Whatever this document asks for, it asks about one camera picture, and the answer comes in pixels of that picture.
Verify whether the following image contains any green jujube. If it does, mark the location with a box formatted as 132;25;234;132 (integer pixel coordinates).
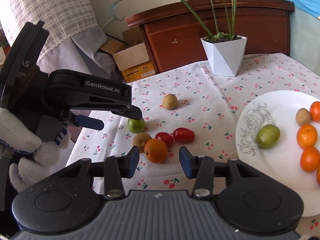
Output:
127;118;145;134
255;124;280;148

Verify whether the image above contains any orange tangerine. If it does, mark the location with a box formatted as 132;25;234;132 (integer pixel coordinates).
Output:
309;101;320;122
144;139;168;164
296;124;318;150
316;166;320;185
300;146;320;173

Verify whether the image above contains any brown longan fruit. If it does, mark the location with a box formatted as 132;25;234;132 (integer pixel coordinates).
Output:
296;108;311;126
132;132;152;153
162;94;178;110

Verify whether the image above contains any white gloved left hand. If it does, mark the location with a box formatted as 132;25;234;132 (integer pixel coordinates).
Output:
1;108;71;193

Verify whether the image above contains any right red cherry tomato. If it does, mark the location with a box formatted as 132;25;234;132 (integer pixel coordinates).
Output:
172;127;195;144

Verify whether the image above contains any red cherry tomato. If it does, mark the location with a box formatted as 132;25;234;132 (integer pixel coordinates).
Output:
172;127;195;144
155;132;174;147

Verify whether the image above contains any left red cherry tomato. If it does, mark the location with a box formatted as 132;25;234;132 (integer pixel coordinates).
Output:
155;132;174;147

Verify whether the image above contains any cherry print tablecloth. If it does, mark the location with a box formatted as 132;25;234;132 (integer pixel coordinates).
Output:
67;53;319;193

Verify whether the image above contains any open cardboard box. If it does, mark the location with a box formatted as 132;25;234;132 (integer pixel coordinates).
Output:
101;27;156;83

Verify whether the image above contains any checkered fabric cover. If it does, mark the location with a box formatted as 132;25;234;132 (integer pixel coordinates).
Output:
1;0;123;82

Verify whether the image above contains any white floral plate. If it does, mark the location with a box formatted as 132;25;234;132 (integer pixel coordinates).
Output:
235;90;319;217

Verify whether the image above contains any dark wooden cabinet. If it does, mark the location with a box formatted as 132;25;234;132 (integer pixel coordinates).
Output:
126;0;295;73

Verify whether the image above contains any white geometric plant pot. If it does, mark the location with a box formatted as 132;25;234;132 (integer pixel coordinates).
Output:
201;36;247;77

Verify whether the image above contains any green leafy plant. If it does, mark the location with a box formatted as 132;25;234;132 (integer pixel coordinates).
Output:
110;0;240;43

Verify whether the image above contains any blue cloth covered sofa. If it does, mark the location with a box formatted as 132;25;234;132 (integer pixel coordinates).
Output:
284;0;320;74

